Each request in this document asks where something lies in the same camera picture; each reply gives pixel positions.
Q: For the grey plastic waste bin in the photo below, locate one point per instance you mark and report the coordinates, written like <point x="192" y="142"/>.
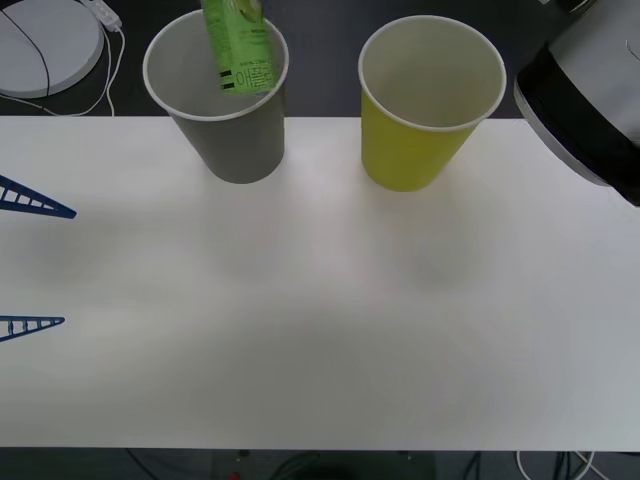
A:
<point x="240" y="150"/>

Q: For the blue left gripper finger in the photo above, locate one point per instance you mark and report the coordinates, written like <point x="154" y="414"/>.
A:
<point x="30" y="201"/>
<point x="25" y="325"/>

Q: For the white power switch block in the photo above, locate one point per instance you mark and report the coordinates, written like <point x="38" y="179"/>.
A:
<point x="102" y="12"/>

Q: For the green plastic bottle black cap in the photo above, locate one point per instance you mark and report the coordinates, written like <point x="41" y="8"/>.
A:
<point x="240" y="45"/>

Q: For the white round disc base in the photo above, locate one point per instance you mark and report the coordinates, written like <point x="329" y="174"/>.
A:
<point x="65" y="50"/>

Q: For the yellow-green plastic waste bin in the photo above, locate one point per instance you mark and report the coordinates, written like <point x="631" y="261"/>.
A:
<point x="405" y="160"/>

